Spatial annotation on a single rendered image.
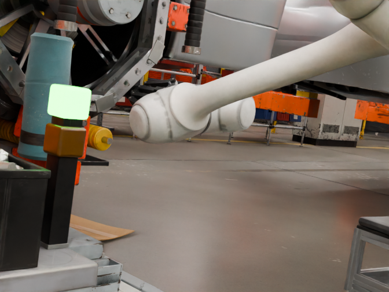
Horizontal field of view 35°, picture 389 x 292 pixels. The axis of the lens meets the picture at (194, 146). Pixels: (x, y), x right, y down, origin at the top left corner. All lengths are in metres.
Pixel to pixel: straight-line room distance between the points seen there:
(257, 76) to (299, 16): 2.76
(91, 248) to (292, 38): 2.52
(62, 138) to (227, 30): 1.24
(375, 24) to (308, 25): 2.99
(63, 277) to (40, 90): 0.62
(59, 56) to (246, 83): 0.39
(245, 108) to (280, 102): 4.21
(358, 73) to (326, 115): 5.66
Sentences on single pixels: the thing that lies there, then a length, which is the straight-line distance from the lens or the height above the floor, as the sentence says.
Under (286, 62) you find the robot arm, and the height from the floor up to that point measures 0.75.
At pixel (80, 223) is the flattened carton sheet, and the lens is 2.78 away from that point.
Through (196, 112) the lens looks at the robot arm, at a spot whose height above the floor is 0.63.
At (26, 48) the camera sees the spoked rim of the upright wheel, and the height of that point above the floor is 0.71.
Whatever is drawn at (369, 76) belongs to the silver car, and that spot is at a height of 0.85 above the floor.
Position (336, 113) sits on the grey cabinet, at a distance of 9.60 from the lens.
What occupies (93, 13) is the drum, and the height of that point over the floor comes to 0.80.
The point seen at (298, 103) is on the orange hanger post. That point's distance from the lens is 5.45.
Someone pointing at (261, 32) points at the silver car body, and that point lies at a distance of 2.11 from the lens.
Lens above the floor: 0.69
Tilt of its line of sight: 6 degrees down
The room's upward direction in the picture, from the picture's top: 8 degrees clockwise
